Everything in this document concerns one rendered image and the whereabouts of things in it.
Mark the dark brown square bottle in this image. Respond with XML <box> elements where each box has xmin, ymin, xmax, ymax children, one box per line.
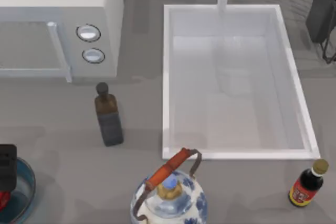
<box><xmin>94</xmin><ymin>82</ymin><xmax>124</xmax><ymax>147</ymax></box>

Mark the white sink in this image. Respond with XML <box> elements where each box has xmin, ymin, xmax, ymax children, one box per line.
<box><xmin>161</xmin><ymin>4</ymin><xmax>321</xmax><ymax>161</ymax></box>

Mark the small round microwave knob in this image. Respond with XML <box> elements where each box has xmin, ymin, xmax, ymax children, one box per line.
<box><xmin>81</xmin><ymin>47</ymin><xmax>106</xmax><ymax>65</ymax></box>

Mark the large round microwave knob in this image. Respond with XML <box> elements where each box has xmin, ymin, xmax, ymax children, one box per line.
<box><xmin>75</xmin><ymin>23</ymin><xmax>102</xmax><ymax>43</ymax></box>

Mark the blue and white teapot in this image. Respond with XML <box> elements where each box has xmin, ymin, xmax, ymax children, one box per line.
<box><xmin>130</xmin><ymin>147</ymin><xmax>208</xmax><ymax>224</ymax></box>

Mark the microwave oven glass door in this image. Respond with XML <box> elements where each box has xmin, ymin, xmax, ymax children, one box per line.
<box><xmin>0</xmin><ymin>20</ymin><xmax>72</xmax><ymax>83</ymax></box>

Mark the dark bottle with red label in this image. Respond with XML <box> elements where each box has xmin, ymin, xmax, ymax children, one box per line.
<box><xmin>288</xmin><ymin>158</ymin><xmax>330</xmax><ymax>208</ymax></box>

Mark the blue bowl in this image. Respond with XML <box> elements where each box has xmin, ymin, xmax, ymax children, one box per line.
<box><xmin>0</xmin><ymin>155</ymin><xmax>37</xmax><ymax>224</ymax></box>

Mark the red object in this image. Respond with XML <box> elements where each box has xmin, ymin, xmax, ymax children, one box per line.
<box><xmin>0</xmin><ymin>190</ymin><xmax>12</xmax><ymax>212</ymax></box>

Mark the pale microwave door handle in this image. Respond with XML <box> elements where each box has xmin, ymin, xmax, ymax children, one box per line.
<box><xmin>46</xmin><ymin>21</ymin><xmax>72</xmax><ymax>83</ymax></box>

